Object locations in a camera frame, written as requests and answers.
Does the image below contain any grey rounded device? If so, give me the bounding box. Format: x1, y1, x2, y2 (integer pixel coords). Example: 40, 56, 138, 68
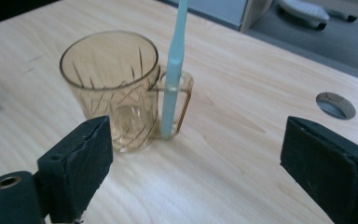
276, 0, 358, 31

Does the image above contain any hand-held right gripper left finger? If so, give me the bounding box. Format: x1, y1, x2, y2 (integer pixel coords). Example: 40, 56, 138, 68
36, 115, 115, 224

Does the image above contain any amber glass mug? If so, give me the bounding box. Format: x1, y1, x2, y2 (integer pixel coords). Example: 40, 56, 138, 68
59, 30, 195, 153

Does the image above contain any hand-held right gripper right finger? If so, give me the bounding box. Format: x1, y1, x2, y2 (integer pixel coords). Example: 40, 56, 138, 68
280, 116, 358, 224

